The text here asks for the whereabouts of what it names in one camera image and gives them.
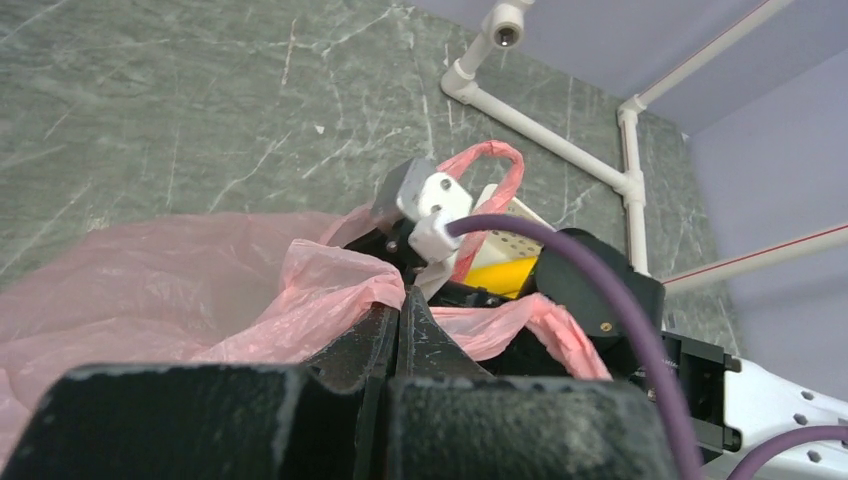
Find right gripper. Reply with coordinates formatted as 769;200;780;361
344;228;504;308

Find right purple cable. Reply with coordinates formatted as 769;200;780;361
445;213;848;480

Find pink plastic bag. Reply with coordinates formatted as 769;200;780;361
0;139;614;458

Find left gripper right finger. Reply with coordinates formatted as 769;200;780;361
377;291;676;479

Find yellow fake bananas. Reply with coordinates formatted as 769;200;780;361
462;257;538;299

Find white pipe frame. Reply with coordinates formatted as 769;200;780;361
440;1;847;294

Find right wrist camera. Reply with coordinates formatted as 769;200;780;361
369;158;473;264

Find white plastic basket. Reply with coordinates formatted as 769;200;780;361
473;183;554;261

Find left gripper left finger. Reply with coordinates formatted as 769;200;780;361
2;305;399;479

